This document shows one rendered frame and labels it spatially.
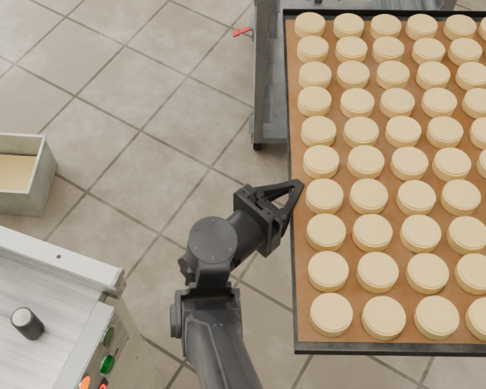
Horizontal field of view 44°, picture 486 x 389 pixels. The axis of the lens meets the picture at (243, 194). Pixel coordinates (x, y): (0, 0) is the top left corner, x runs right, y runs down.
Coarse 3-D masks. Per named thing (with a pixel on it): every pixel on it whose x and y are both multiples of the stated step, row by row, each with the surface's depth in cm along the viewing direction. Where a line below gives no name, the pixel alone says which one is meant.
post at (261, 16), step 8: (264, 0) 143; (256, 8) 149; (264, 8) 146; (256, 16) 148; (264, 16) 148; (256, 24) 150; (264, 24) 150; (256, 32) 153; (264, 32) 153; (256, 40) 155; (264, 40) 155; (256, 48) 157; (264, 48) 157; (256, 56) 160; (264, 56) 160; (256, 64) 163; (264, 64) 163; (256, 72) 165; (264, 72) 165; (256, 80) 168; (264, 80) 168; (256, 88) 171; (264, 88) 171; (256, 96) 174; (264, 96) 174; (256, 104) 177; (264, 104) 178; (256, 112) 181; (256, 120) 184; (256, 128) 188; (256, 136) 191
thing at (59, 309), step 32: (0, 256) 95; (0, 288) 93; (32, 288) 93; (64, 288) 93; (0, 320) 90; (32, 320) 85; (64, 320) 90; (128, 320) 110; (0, 352) 88; (32, 352) 88; (64, 352) 88; (128, 352) 116; (0, 384) 85; (32, 384) 85; (128, 384) 123; (160, 384) 154
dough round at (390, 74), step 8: (384, 64) 93; (392, 64) 93; (400, 64) 93; (376, 72) 94; (384, 72) 92; (392, 72) 92; (400, 72) 92; (408, 72) 92; (376, 80) 94; (384, 80) 92; (392, 80) 91; (400, 80) 91; (384, 88) 93; (400, 88) 93
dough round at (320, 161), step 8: (312, 152) 84; (320, 152) 84; (328, 152) 84; (304, 160) 83; (312, 160) 83; (320, 160) 83; (328, 160) 83; (336, 160) 83; (304, 168) 84; (312, 168) 82; (320, 168) 82; (328, 168) 82; (336, 168) 83; (312, 176) 83; (320, 176) 82; (328, 176) 83
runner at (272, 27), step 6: (270, 12) 159; (276, 12) 159; (270, 18) 158; (276, 18) 158; (270, 24) 157; (276, 24) 157; (270, 30) 156; (276, 30) 156; (270, 36) 154; (276, 36) 154
